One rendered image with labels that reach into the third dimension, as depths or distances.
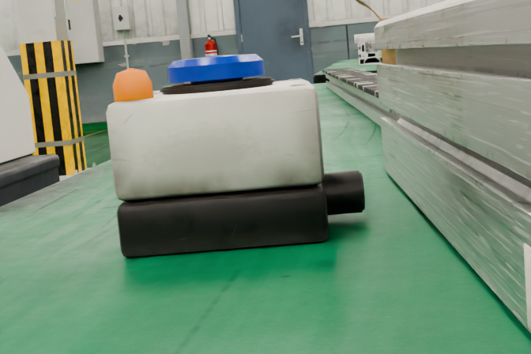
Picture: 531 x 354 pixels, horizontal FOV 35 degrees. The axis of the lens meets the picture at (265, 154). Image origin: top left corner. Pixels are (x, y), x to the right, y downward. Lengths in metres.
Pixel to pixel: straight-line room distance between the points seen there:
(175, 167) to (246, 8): 11.24
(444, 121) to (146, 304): 0.11
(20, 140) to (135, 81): 0.48
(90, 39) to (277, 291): 11.58
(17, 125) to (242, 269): 0.52
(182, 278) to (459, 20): 0.12
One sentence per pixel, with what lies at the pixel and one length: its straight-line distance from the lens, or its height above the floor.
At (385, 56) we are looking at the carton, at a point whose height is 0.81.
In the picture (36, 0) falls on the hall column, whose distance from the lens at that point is 6.84.
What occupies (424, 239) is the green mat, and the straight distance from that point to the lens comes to 0.32.
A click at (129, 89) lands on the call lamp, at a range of 0.32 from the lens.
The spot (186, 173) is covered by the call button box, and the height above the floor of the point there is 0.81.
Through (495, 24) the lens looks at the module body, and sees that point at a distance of 0.21.
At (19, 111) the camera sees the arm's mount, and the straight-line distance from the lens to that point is 0.79.
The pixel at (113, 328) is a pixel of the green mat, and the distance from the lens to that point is 0.24.
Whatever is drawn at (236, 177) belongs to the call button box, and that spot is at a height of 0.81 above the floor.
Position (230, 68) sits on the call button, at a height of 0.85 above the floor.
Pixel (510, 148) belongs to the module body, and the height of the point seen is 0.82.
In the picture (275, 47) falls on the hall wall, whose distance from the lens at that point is 11.48.
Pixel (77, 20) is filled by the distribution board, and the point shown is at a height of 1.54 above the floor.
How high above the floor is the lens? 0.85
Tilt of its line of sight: 7 degrees down
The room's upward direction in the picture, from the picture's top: 5 degrees counter-clockwise
